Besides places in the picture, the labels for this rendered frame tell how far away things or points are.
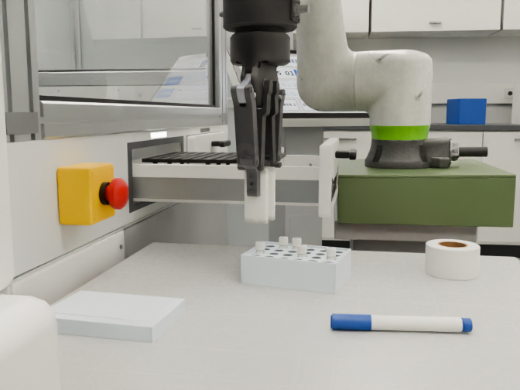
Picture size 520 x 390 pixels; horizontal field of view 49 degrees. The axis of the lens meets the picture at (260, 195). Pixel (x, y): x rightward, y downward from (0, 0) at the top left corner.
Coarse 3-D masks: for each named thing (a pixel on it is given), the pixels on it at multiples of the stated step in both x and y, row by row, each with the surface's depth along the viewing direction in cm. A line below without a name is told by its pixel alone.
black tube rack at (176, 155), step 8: (176, 152) 113; (184, 152) 112; (192, 152) 112; (200, 152) 112; (208, 152) 111; (216, 152) 111; (224, 152) 112; (232, 152) 112; (144, 160) 97; (152, 160) 97; (160, 160) 97; (168, 160) 96; (176, 160) 96; (184, 160) 96; (192, 160) 96; (200, 160) 95; (208, 160) 95; (216, 160) 95; (224, 160) 95; (232, 160) 94
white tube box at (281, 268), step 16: (256, 256) 72; (272, 256) 74; (288, 256) 73; (320, 256) 73; (336, 256) 75; (256, 272) 73; (272, 272) 72; (288, 272) 71; (304, 272) 70; (320, 272) 70; (336, 272) 69; (288, 288) 71; (304, 288) 71; (320, 288) 70; (336, 288) 69
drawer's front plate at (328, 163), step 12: (324, 144) 89; (336, 144) 102; (324, 156) 86; (324, 168) 86; (336, 168) 104; (324, 180) 87; (324, 192) 87; (336, 192) 107; (324, 204) 87; (324, 216) 87
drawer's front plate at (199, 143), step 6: (216, 132) 143; (222, 132) 146; (192, 138) 122; (198, 138) 124; (204, 138) 129; (210, 138) 134; (216, 138) 139; (222, 138) 145; (192, 144) 122; (198, 144) 124; (204, 144) 129; (210, 144) 134; (192, 150) 122; (198, 150) 124; (204, 150) 129; (210, 150) 135; (216, 150) 140; (222, 150) 146
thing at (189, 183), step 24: (144, 168) 93; (168, 168) 93; (192, 168) 92; (216, 168) 91; (288, 168) 89; (312, 168) 88; (144, 192) 94; (168, 192) 93; (192, 192) 92; (216, 192) 91; (240, 192) 91; (288, 192) 89; (312, 192) 89
